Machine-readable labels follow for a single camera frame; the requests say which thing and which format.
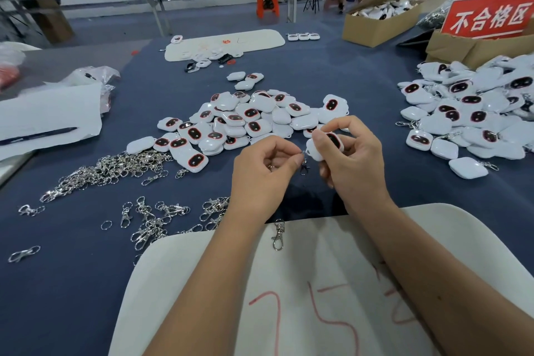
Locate white plastic bag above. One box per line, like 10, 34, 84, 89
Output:
0, 41, 41, 67

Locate person's left forearm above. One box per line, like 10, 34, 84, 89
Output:
144, 214, 280, 356

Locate white tag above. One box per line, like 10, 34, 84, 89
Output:
305, 130, 345, 162

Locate orange bag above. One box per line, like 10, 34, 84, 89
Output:
0, 65, 22, 92

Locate person's left hand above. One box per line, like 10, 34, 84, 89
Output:
227, 135, 305, 228

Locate white paper sheet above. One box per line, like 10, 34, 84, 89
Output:
0, 83, 103, 162

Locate open cardboard box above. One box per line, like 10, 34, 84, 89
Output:
342, 0, 432, 49

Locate person's right hand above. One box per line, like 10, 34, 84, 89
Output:
310, 115, 393, 215

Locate long white foam board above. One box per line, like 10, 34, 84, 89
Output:
164, 28, 286, 63

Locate white foam board red marks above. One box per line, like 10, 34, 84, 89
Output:
108, 203, 534, 356

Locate person's right forearm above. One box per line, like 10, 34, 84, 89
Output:
359, 197, 534, 356

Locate red sign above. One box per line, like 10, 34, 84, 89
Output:
441, 0, 534, 39

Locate black pen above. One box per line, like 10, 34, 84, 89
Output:
0, 126, 78, 146

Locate flat brown cardboard box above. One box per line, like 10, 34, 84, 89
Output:
426, 28, 534, 69

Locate red plastic stool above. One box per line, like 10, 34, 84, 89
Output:
255, 0, 280, 19

